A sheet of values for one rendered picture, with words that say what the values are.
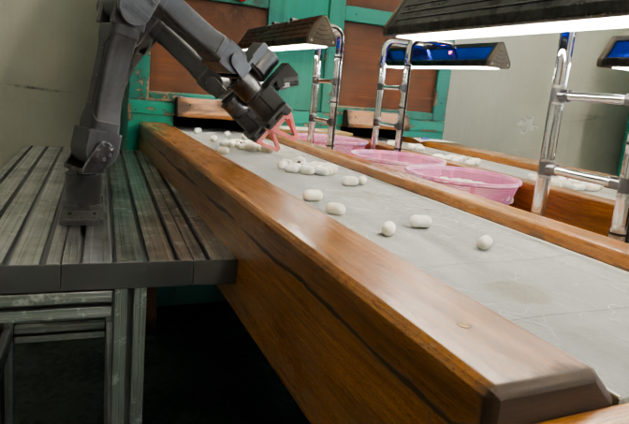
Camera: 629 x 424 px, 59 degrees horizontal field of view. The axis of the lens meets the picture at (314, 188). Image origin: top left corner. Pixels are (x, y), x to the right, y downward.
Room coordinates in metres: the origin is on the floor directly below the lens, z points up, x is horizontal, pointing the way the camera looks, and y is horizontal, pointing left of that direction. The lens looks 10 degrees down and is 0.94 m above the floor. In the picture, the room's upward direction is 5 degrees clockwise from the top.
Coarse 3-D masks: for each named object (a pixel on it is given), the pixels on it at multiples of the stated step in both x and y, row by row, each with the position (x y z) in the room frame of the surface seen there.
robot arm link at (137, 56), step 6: (150, 36) 1.55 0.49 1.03; (144, 42) 1.52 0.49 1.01; (150, 42) 1.56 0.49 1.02; (138, 48) 1.51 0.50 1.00; (144, 48) 1.55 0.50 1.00; (138, 54) 1.53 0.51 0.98; (144, 54) 1.56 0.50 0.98; (132, 60) 1.52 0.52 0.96; (138, 60) 1.55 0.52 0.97; (132, 66) 1.54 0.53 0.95; (132, 72) 1.56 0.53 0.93
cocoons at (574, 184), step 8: (392, 144) 2.10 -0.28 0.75; (408, 144) 2.13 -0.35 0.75; (416, 144) 2.15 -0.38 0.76; (456, 160) 1.71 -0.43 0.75; (464, 160) 1.83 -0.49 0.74; (472, 160) 1.76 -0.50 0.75; (480, 160) 1.80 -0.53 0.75; (528, 176) 1.51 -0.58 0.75; (560, 176) 1.54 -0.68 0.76; (552, 184) 1.40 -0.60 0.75; (560, 184) 1.38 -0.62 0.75; (568, 184) 1.38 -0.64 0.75; (576, 184) 1.37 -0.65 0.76; (584, 184) 1.44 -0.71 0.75; (592, 184) 1.40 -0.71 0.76
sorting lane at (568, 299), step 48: (288, 192) 1.01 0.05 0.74; (336, 192) 1.06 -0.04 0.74; (384, 192) 1.11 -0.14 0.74; (384, 240) 0.73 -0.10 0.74; (432, 240) 0.76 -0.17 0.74; (528, 240) 0.81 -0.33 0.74; (480, 288) 0.57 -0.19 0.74; (528, 288) 0.58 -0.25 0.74; (576, 288) 0.60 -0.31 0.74; (624, 288) 0.62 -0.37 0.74; (576, 336) 0.46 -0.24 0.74; (624, 336) 0.47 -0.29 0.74; (624, 384) 0.38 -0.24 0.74
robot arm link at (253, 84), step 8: (248, 72) 1.26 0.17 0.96; (256, 72) 1.27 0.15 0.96; (232, 80) 1.25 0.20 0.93; (240, 80) 1.24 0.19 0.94; (248, 80) 1.25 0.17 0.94; (256, 80) 1.27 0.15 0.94; (232, 88) 1.25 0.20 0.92; (240, 88) 1.24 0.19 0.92; (248, 88) 1.25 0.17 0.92; (256, 88) 1.25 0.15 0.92; (240, 96) 1.26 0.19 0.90; (248, 96) 1.25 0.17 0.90
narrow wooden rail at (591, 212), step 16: (368, 144) 1.96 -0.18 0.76; (384, 144) 1.91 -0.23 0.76; (448, 160) 1.59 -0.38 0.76; (448, 176) 1.54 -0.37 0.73; (480, 176) 1.42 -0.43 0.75; (512, 176) 1.36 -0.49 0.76; (528, 192) 1.27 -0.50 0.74; (560, 192) 1.19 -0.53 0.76; (576, 192) 1.19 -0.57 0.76; (528, 208) 1.26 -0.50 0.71; (560, 208) 1.18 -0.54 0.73; (576, 208) 1.15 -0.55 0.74; (592, 208) 1.11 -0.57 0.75; (608, 208) 1.08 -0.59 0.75; (576, 224) 1.14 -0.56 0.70; (592, 224) 1.10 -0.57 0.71; (608, 224) 1.07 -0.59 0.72
